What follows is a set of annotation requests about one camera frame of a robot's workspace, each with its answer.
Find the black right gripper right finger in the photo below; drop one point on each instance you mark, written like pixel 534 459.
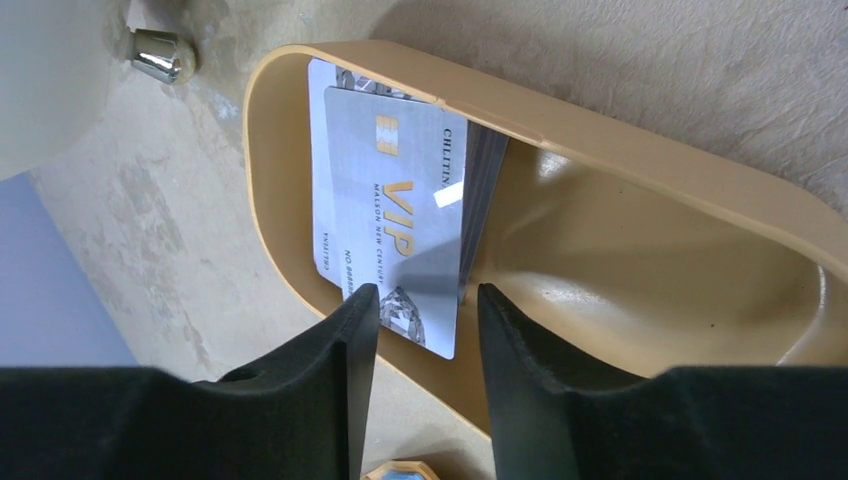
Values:
pixel 557 412

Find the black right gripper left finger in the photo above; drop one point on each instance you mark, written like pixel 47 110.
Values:
pixel 297 412

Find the silver VIP credit card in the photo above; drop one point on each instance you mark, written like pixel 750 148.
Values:
pixel 397 170

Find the orange leather card holder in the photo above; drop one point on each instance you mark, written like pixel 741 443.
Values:
pixel 402 470

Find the orange oval tray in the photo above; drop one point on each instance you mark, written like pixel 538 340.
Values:
pixel 641 251

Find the chrome cabinet foot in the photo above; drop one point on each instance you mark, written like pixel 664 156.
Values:
pixel 165 56

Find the white round drawer cabinet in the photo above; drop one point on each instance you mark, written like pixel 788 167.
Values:
pixel 57 61

